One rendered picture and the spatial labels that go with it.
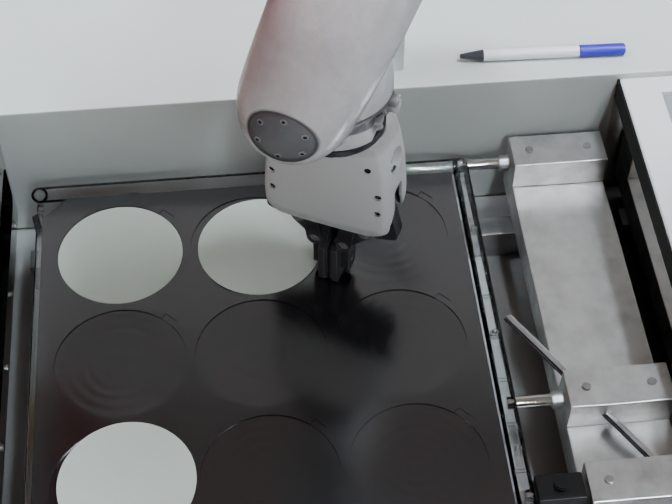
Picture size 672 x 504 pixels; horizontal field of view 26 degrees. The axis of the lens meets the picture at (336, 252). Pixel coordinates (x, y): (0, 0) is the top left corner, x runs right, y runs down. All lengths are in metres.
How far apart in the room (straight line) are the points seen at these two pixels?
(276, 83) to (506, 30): 0.44
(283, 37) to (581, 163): 0.46
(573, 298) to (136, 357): 0.35
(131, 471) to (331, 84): 0.36
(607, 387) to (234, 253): 0.32
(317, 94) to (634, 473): 0.38
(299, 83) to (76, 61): 0.43
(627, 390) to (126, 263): 0.41
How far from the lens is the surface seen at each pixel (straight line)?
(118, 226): 1.21
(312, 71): 0.85
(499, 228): 1.27
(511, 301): 1.26
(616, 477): 1.07
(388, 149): 1.03
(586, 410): 1.10
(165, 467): 1.07
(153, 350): 1.13
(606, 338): 1.17
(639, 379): 1.12
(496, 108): 1.25
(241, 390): 1.11
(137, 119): 1.22
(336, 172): 1.05
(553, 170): 1.25
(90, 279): 1.18
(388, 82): 0.99
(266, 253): 1.18
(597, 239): 1.24
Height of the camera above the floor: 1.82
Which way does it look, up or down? 51 degrees down
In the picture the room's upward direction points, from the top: straight up
